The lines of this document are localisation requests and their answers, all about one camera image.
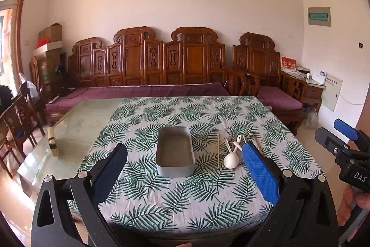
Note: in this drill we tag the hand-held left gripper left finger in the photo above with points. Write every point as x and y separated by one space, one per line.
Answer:
111 174

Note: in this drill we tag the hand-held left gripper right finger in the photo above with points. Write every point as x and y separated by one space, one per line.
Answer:
260 174

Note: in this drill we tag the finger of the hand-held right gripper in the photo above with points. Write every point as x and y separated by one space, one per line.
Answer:
329 142
345 129

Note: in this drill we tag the large white plastic spoon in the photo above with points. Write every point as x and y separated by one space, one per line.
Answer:
231 162

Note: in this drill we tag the cream chopstick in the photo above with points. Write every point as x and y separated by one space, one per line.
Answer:
218 151

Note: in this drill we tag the grey metal rectangular container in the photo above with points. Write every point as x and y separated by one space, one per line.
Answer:
173 169

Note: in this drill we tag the person's right hand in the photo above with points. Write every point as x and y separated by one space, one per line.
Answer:
345 206

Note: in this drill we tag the grey plastic bag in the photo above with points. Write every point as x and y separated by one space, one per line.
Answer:
311 117

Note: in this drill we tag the wooden side table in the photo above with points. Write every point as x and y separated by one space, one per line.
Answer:
313 93

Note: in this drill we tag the leaf print tablecloth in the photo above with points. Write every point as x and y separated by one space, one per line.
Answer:
202 200

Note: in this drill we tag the wooden block with black band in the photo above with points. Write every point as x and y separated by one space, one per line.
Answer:
53 142

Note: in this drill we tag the red sign card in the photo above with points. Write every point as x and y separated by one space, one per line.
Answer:
288 64

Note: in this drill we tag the carved wooden armchair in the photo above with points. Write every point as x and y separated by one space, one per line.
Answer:
257 59

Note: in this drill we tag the black standing fan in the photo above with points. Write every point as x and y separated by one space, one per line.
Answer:
60 71

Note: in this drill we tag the carved wooden sofa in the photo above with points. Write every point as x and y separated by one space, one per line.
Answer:
138 61

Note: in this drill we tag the clear plastic bag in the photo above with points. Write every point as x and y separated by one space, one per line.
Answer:
28 87

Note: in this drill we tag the black cloth pile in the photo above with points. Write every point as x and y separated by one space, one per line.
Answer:
4 98

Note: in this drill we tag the white lidded box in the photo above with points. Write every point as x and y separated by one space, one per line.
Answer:
47 48

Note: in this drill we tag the brown cardboard box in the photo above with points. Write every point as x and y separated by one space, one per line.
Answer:
51 32

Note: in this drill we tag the white wall panel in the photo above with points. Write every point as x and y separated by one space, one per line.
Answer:
331 93

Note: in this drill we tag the grey wall panel box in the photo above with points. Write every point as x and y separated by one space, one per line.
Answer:
318 16

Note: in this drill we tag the wooden door frame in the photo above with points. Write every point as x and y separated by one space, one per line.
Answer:
21 4

